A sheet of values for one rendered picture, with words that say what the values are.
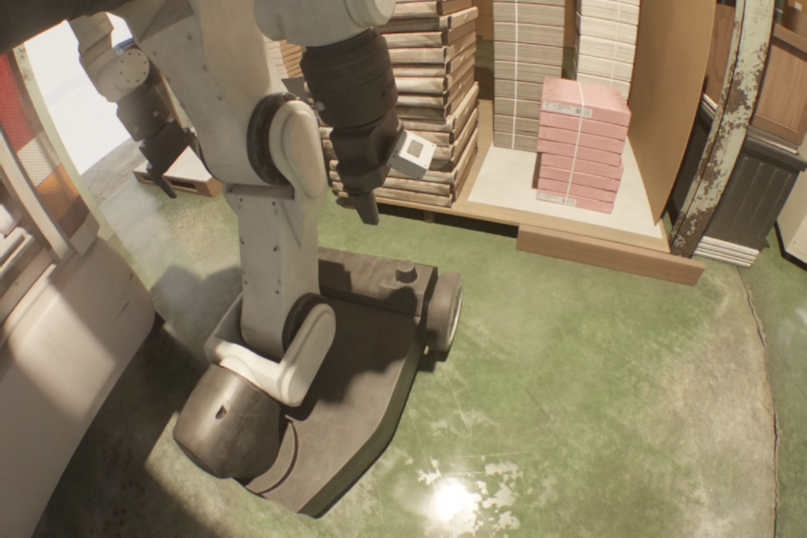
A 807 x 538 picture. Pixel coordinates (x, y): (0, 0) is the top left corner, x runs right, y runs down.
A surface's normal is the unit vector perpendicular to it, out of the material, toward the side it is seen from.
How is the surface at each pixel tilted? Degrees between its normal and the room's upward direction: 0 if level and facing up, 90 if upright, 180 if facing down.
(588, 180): 90
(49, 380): 87
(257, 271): 60
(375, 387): 0
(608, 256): 90
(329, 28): 101
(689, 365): 0
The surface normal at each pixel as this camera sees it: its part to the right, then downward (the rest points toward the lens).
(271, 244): -0.33, 0.20
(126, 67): 0.94, 0.14
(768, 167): -0.40, 0.65
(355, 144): -0.29, 0.79
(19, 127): 0.98, -0.11
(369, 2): 0.47, 0.69
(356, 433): -0.11, -0.74
